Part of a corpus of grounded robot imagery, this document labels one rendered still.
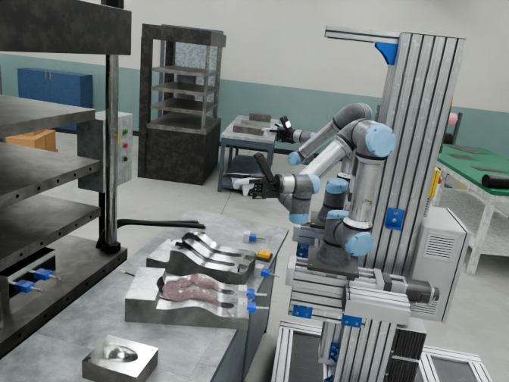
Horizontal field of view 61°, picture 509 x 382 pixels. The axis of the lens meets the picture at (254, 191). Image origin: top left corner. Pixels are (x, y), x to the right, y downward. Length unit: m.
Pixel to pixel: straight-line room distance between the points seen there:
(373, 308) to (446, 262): 0.45
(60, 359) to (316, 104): 7.33
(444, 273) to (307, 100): 6.59
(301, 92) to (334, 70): 0.71
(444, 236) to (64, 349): 1.62
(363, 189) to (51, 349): 1.29
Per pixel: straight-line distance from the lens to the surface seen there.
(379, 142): 1.67
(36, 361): 1.77
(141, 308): 1.85
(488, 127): 9.28
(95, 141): 2.44
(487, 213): 4.69
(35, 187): 1.97
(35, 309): 2.06
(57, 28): 1.83
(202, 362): 1.71
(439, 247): 2.14
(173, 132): 6.08
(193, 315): 1.84
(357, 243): 1.78
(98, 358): 1.63
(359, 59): 8.52
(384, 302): 1.95
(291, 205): 1.66
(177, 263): 2.18
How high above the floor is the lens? 1.90
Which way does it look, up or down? 18 degrees down
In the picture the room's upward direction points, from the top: 6 degrees clockwise
